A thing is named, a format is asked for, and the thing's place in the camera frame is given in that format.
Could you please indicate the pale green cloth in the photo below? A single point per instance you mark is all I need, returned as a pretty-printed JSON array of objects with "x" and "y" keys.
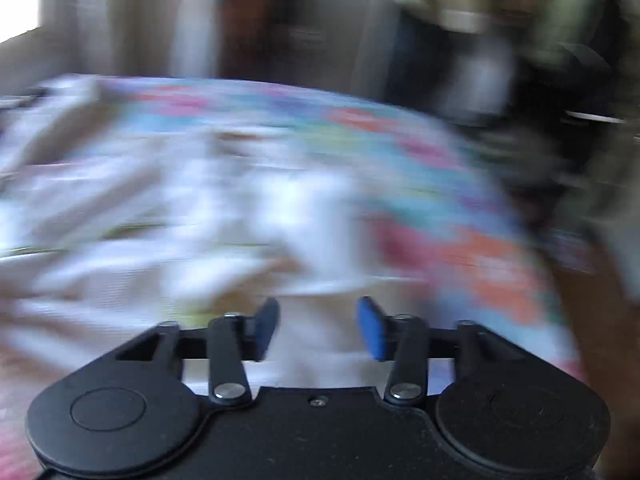
[{"x": 560, "y": 15}]

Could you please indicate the brown wooden furniture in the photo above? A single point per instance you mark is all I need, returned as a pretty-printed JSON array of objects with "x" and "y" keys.
[{"x": 247, "y": 25}]

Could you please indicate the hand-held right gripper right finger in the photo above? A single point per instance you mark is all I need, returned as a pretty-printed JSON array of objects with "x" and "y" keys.
[{"x": 371, "y": 330}]

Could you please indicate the floral patchwork quilt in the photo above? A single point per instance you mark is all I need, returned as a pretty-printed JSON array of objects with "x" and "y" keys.
[{"x": 400, "y": 160}]

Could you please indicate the beige curtain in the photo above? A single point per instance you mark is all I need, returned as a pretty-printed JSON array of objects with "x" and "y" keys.
[{"x": 130, "y": 15}]

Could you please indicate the white waffle knit garment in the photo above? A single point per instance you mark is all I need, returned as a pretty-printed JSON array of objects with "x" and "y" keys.
[{"x": 200, "y": 210}]

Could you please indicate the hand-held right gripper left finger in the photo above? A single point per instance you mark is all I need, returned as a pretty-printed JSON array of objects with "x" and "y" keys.
[{"x": 266, "y": 327}]

